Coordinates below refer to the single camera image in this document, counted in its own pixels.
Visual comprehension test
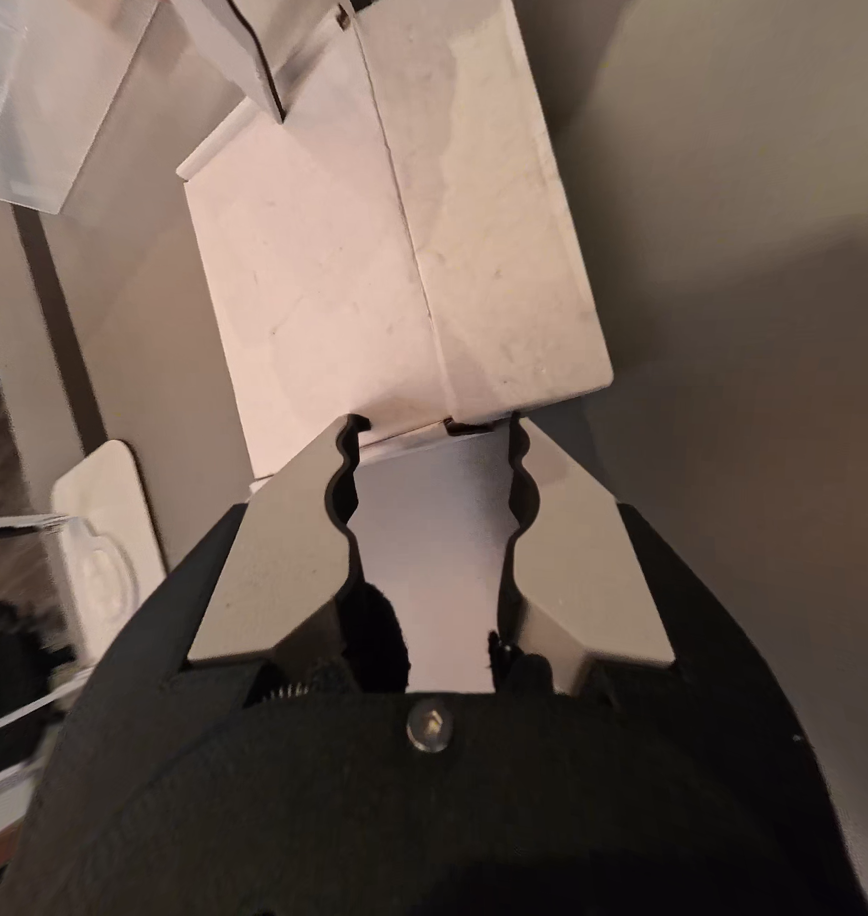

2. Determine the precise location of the white cardboard box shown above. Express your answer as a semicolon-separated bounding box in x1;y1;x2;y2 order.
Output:
176;0;614;691

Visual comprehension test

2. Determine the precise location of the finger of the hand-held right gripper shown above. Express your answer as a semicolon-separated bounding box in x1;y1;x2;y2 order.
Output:
169;0;288;125

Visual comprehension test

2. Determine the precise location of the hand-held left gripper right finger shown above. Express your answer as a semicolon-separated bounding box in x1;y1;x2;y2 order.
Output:
497;414;677;695

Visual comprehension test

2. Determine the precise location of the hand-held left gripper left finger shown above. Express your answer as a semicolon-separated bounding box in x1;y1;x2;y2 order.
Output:
187;414;372;663

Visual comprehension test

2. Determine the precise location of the clear plastic container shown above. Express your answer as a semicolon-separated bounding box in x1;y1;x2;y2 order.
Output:
0;0;159;216

